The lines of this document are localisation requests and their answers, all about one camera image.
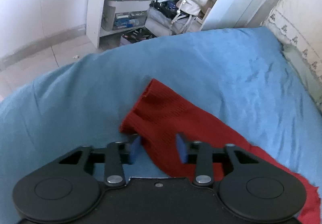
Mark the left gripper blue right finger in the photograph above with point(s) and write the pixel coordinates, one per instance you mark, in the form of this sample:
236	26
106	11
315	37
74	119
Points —
199	154

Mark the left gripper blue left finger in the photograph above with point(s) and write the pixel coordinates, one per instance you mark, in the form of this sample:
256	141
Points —
118	154

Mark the red knit sweater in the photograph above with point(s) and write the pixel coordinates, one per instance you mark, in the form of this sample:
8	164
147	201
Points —
247	181

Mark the blue bed sheet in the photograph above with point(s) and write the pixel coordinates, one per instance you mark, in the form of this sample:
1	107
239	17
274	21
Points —
238	75

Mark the sage green pillow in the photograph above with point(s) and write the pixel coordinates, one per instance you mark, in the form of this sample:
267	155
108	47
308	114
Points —
302	68

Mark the beige backpack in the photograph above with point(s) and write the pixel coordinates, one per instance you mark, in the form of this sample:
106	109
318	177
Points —
195	10

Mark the white plastic drawer unit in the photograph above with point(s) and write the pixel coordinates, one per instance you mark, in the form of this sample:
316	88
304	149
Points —
122	14

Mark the beige embroidered headboard cover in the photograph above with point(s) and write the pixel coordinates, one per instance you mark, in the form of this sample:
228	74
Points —
293	23

